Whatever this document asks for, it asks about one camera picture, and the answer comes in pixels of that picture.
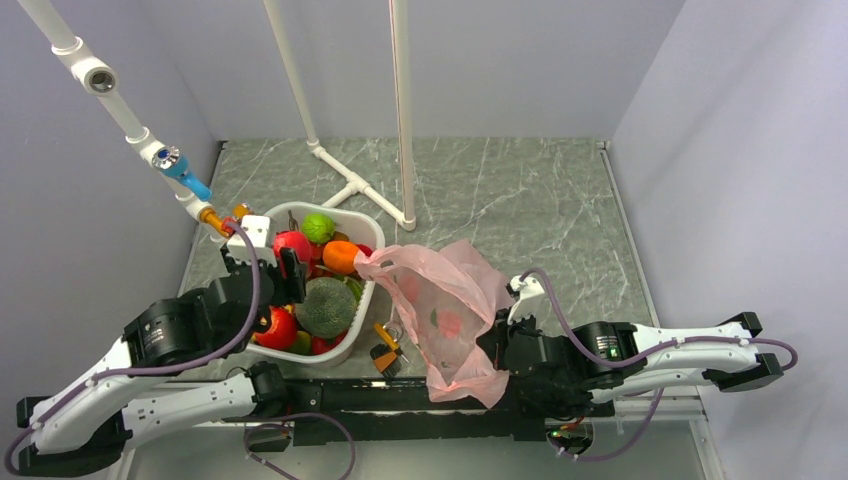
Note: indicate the silver wrench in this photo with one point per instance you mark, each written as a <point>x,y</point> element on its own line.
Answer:
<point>395,330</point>

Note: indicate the red fake fruit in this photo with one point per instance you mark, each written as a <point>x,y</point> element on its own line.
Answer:
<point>297,243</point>

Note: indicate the orange fake fruit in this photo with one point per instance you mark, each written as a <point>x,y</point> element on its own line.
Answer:
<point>339,256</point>

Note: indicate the white pipe with faucet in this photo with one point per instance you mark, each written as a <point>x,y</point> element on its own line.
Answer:
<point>101,81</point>

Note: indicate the white plastic basket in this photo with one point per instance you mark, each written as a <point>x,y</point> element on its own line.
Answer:
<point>362,229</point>

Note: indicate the white PVC pipe frame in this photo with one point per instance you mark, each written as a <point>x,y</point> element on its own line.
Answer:
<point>348,65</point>

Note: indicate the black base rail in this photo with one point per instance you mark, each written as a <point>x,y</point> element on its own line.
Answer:
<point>330,410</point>

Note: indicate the red apple front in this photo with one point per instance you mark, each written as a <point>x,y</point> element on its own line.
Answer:
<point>281,330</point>

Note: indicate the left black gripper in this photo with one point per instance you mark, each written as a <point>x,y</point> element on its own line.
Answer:
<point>292,287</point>

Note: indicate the green netted melon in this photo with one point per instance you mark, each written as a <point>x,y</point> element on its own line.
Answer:
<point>328,308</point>

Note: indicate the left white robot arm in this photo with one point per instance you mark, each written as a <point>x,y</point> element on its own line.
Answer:
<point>88,426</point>

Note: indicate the pink plastic bag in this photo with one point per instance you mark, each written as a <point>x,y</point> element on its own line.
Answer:
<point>445,300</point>

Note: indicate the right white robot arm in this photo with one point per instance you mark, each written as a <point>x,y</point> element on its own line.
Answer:
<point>622,359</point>

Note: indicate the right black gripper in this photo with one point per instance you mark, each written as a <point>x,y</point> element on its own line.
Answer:
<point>501,327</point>

